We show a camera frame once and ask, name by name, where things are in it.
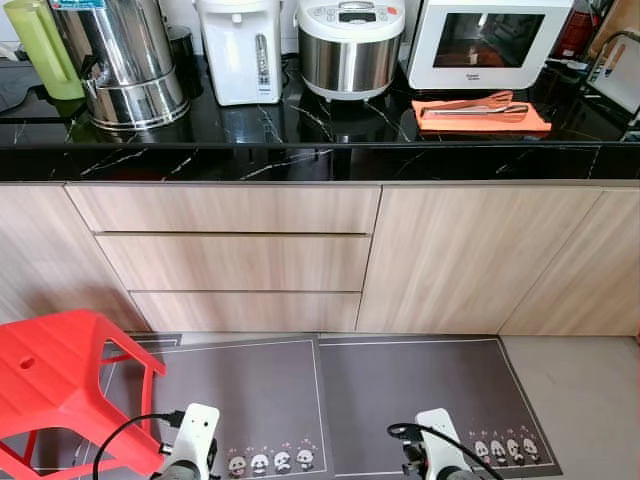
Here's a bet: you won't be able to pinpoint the red canister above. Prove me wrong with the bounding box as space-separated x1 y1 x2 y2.
553 0 601 59

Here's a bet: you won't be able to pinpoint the orange metal tongs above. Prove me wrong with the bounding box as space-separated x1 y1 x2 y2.
419 91 532 124

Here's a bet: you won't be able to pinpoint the stainless steel water urn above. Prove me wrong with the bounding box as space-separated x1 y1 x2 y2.
48 0 191 132

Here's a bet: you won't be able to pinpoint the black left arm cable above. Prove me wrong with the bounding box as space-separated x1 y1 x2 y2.
92 410 186 480

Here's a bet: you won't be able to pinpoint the white electric water boiler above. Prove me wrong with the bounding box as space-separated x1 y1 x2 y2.
195 0 284 107

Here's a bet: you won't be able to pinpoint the orange cloth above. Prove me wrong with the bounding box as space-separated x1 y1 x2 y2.
411 97 554 135

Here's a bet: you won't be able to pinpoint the silver white rice cooker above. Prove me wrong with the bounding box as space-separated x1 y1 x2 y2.
296 0 407 102

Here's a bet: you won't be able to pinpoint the white black countertop appliance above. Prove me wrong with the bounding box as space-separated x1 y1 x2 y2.
584 30 640 113

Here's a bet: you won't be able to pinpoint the grey panda floor mat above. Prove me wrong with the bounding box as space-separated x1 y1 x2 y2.
318 335 563 479
28 335 336 480

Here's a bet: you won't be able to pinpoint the light wooden drawer front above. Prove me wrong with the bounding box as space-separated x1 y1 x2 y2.
65 185 382 235

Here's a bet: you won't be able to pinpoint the light wooden cabinet door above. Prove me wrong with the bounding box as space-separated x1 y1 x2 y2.
498 188 640 338
355 185 604 336
0 184 151 331

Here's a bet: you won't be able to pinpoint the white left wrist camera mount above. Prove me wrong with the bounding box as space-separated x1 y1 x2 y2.
168 403 221 471

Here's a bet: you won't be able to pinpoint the red plastic stool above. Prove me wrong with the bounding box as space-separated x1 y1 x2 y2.
0 309 168 480

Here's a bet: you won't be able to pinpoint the white microwave oven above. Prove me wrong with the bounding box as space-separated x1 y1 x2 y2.
406 0 576 92

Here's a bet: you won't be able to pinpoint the wooden cutting board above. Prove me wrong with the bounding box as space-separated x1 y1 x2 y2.
590 0 640 49

